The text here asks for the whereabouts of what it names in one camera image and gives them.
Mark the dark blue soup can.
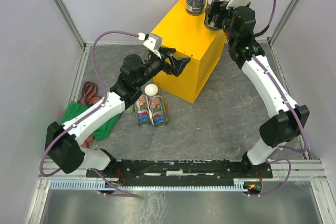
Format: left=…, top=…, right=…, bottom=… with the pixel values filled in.
left=204, top=0, right=230, bottom=31

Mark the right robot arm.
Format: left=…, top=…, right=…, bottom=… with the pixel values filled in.
left=204, top=0, right=310, bottom=168

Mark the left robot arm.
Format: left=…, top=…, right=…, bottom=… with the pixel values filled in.
left=45, top=47, right=191, bottom=174

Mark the yellow box counter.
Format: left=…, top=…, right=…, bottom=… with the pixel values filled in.
left=152, top=0, right=225, bottom=103

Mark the white lid small can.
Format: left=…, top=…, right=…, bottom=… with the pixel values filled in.
left=144, top=83, right=159, bottom=98

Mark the cartoon label can right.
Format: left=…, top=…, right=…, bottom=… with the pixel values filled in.
left=149, top=95, right=168, bottom=127

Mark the cartoon label can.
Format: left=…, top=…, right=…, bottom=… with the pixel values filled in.
left=149, top=95, right=168, bottom=127
left=134, top=94, right=151, bottom=126

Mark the cartoon label can left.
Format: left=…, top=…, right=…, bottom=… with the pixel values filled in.
left=134, top=94, right=151, bottom=126

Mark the green cloth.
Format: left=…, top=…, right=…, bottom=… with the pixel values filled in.
left=59, top=102, right=121, bottom=141

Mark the red cloth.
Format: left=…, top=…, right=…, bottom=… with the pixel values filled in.
left=59, top=106, right=94, bottom=148

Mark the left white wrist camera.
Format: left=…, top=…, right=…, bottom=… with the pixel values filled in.
left=138, top=33, right=163, bottom=59

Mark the red black strap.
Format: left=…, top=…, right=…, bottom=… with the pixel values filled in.
left=78, top=81, right=102, bottom=108

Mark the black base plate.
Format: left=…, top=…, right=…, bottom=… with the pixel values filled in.
left=101, top=159, right=273, bottom=188

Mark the grey slotted cable duct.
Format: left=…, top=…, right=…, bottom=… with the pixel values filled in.
left=49, top=179, right=249, bottom=190

